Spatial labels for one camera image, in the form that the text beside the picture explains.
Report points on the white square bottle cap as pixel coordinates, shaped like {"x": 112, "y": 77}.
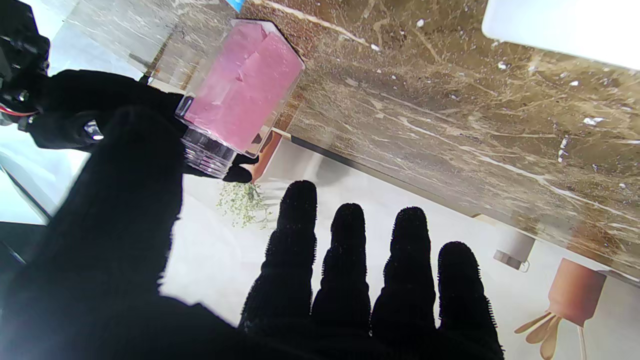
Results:
{"x": 565, "y": 27}

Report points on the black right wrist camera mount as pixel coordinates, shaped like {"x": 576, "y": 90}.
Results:
{"x": 20, "y": 60}

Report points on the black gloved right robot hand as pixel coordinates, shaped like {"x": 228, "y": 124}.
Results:
{"x": 100, "y": 110}

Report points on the clear bottle with pink seasoning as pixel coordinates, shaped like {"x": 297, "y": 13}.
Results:
{"x": 240, "y": 95}

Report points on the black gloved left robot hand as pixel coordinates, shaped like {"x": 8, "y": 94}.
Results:
{"x": 125, "y": 280}

